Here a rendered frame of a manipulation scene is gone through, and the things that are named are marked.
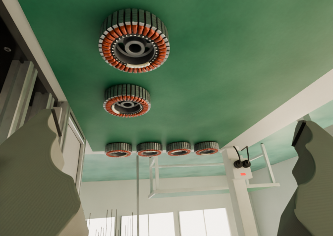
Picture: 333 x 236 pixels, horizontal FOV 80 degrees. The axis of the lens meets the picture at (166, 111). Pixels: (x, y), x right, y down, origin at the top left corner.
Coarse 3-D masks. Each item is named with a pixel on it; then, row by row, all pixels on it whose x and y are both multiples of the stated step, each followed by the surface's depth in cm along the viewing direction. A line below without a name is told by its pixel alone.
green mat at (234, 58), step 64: (64, 0) 27; (128, 0) 28; (192, 0) 29; (256, 0) 29; (320, 0) 30; (64, 64) 38; (192, 64) 41; (256, 64) 43; (320, 64) 44; (128, 128) 69; (192, 128) 73
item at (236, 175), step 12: (228, 156) 97; (228, 168) 93; (240, 168) 90; (228, 180) 96; (240, 180) 92; (240, 192) 90; (240, 204) 87; (240, 216) 85; (252, 216) 86; (240, 228) 85; (252, 228) 84
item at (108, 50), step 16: (112, 16) 29; (128, 16) 28; (144, 16) 29; (112, 32) 28; (128, 32) 28; (144, 32) 28; (160, 32) 29; (112, 48) 31; (128, 48) 32; (144, 48) 33; (160, 48) 31; (112, 64) 34; (128, 64) 34; (144, 64) 35; (160, 64) 36
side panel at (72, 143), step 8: (64, 104) 50; (64, 112) 49; (72, 112) 55; (64, 120) 48; (72, 120) 55; (64, 128) 48; (72, 128) 58; (80, 128) 65; (64, 136) 48; (72, 136) 60; (80, 136) 65; (64, 144) 48; (72, 144) 61; (80, 144) 71; (64, 152) 53; (72, 152) 61; (80, 152) 70; (64, 160) 53; (72, 160) 61; (80, 160) 68; (64, 168) 53; (72, 168) 61; (80, 168) 67; (72, 176) 61; (80, 176) 66; (80, 184) 67
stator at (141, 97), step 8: (112, 88) 45; (120, 88) 44; (128, 88) 44; (136, 88) 45; (104, 96) 47; (112, 96) 44; (120, 96) 44; (128, 96) 44; (136, 96) 44; (144, 96) 46; (104, 104) 46; (112, 104) 46; (120, 104) 48; (128, 104) 50; (136, 104) 51; (144, 104) 47; (112, 112) 50; (120, 112) 51; (128, 112) 51; (136, 112) 51; (144, 112) 50
